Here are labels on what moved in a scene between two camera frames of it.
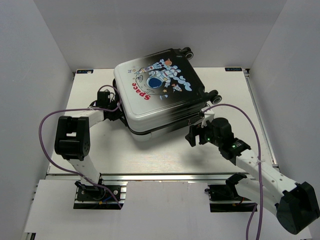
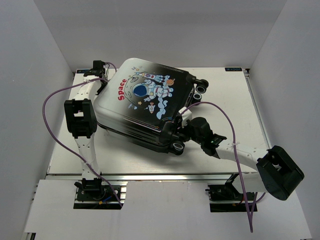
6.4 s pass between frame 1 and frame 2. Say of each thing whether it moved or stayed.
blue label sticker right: stayed
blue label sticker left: stayed
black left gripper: moved
